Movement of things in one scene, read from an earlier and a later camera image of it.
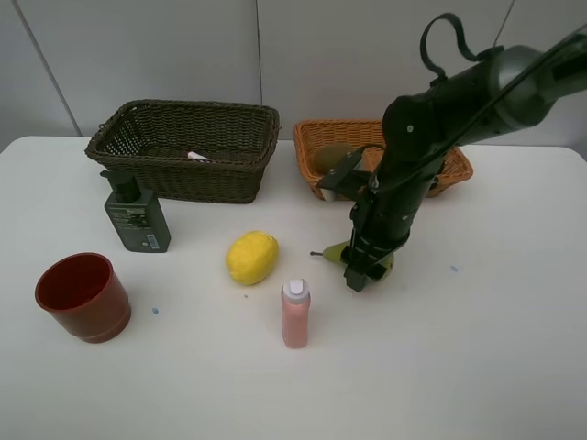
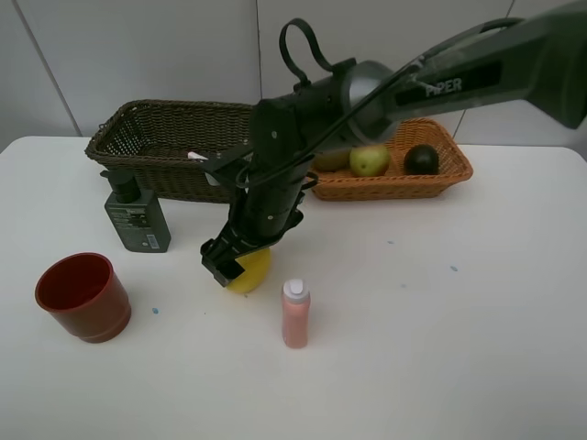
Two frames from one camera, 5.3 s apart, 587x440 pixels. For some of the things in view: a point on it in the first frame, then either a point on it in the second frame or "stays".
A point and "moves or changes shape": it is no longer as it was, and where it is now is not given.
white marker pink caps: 194,155 stays
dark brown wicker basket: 187,150 stays
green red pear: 334,252 moves or changes shape
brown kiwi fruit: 326,157 stays
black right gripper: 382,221 to 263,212
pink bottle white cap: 295,313 stays
